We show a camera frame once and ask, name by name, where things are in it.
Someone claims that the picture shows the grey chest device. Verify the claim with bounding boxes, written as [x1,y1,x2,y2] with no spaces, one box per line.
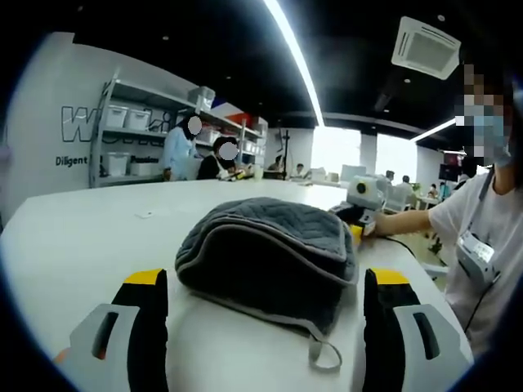
[454,229,503,283]

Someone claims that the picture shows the grey metal storage shelf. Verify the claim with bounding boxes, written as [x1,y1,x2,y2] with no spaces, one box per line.
[87,76,270,189]

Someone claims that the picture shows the grey lanyard strap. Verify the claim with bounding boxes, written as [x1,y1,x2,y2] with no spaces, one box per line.
[465,171,496,240]

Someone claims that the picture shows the black tripod stand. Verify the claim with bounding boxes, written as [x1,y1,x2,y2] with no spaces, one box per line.
[279,128,294,181]

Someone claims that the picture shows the group of white storage boxes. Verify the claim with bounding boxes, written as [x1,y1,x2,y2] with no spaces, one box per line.
[101,86,267,178]

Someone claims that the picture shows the person's white shirt torso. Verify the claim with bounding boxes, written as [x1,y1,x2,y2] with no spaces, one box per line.
[427,162,523,357]

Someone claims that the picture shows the white ceiling light strip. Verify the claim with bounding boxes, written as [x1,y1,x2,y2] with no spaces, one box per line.
[262,0,327,128]
[409,117,458,144]

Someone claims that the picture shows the ceiling air conditioner unit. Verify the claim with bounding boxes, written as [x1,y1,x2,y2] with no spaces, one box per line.
[390,15,463,82]

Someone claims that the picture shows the chest device cable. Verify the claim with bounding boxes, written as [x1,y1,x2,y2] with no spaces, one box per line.
[463,276,498,332]

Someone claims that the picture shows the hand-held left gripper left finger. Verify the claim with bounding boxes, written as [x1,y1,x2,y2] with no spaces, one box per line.
[66,267,170,392]

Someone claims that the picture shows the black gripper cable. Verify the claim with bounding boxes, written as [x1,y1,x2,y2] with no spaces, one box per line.
[385,234,418,261]

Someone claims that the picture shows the white table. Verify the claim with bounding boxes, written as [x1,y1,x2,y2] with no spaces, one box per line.
[0,177,476,392]

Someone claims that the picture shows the person's right hand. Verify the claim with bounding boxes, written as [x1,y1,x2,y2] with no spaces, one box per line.
[369,211,396,238]

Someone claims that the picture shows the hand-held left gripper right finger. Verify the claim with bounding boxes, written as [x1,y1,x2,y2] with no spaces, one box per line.
[361,266,476,392]

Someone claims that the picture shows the grey towel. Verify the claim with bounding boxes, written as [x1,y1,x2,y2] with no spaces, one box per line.
[174,196,361,372]

